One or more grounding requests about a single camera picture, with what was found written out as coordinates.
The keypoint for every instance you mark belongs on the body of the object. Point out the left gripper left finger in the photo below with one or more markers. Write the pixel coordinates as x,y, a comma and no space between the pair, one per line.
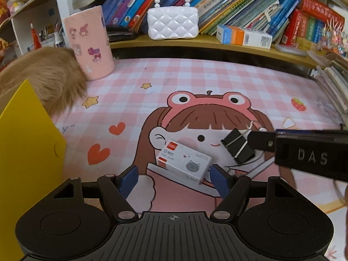
114,190

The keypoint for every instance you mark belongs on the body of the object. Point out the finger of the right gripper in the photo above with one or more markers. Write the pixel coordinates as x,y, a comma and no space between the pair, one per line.
262,140

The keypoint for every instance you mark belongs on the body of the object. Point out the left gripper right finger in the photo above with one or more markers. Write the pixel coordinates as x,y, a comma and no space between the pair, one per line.
233,190

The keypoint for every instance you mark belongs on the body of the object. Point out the black binder clip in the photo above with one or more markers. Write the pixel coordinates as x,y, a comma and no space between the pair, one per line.
237,145

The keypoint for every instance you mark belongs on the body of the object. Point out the white staples box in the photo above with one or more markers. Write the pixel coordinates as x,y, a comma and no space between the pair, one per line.
184,161

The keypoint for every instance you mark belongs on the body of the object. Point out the pink checkered table mat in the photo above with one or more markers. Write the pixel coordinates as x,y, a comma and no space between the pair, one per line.
132,113

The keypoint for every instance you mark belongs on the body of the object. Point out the stack of picture books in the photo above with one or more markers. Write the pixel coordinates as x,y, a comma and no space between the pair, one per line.
331,76

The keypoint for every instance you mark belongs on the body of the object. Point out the yellow cardboard box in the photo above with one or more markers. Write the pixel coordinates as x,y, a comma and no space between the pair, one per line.
32,160

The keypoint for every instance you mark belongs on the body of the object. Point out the orange white medicine box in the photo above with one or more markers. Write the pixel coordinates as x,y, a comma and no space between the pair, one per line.
243,37

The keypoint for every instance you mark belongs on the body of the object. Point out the red boxed book set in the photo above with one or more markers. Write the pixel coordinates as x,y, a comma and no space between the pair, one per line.
307,23

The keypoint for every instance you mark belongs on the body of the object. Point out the wooden bookshelf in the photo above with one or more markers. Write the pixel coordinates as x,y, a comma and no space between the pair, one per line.
144,43

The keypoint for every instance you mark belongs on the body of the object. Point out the orange fluffy cat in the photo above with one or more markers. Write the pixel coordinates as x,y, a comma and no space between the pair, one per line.
55,76

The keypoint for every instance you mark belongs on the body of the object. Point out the white quilted pearl handbag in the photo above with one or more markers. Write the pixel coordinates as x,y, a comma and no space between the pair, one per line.
172,23

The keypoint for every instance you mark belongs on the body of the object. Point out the pink sticker cup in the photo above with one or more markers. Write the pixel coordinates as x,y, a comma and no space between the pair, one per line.
87,36

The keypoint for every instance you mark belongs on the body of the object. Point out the white storage cabinet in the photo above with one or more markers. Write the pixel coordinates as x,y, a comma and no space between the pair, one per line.
35,14

